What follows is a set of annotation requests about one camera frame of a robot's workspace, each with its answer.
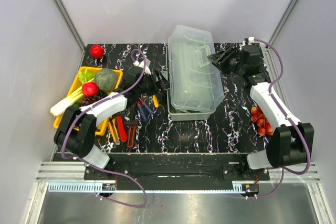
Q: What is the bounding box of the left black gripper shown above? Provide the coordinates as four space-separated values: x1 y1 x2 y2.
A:
136 69 173 97

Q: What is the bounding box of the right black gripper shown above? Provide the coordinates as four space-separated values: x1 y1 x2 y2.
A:
207 44 245 76

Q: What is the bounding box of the clear grey plastic toolbox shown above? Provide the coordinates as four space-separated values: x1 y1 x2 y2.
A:
167 25 224 121

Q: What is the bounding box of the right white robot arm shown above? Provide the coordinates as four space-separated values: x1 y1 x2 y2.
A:
207 37 314 180

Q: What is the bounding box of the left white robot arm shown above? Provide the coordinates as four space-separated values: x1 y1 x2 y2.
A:
54 62 170 179

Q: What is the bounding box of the blue screwdriver with red band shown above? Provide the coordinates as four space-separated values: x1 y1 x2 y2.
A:
139 99 154 115

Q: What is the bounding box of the dark blue grape bunch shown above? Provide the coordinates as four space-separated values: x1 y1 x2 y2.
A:
95 90 108 101

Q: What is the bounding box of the red utility knife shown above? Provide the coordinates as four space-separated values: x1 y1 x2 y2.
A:
116 116 128 143

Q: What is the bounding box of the red tomato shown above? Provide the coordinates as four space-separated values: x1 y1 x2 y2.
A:
90 45 104 59

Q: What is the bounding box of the red radish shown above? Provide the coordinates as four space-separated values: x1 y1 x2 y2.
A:
82 82 99 97

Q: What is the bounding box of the red cherry bunch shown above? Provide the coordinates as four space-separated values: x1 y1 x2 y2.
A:
250 106 274 136

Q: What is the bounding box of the yellow plastic tray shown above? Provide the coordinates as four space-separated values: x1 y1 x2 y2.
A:
50 67 123 129

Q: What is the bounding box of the green lettuce leaf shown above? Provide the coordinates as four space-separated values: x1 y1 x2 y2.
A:
78 69 96 84

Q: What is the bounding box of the dark red grape bunch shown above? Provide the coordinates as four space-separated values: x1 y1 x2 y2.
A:
80 96 97 106

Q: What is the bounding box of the white green leek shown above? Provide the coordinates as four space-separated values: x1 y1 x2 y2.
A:
50 84 84 117

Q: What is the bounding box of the yellow handled screwdriver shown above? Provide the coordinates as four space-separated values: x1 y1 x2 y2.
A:
152 95 159 108

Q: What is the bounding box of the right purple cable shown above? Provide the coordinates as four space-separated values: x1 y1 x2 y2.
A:
230 38 312 200

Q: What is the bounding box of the purple cable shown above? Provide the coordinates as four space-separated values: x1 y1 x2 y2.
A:
230 38 312 200
60 49 149 208

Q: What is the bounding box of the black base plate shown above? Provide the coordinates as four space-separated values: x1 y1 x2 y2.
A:
83 152 271 190

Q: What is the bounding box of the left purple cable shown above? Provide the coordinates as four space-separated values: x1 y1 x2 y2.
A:
60 49 149 208

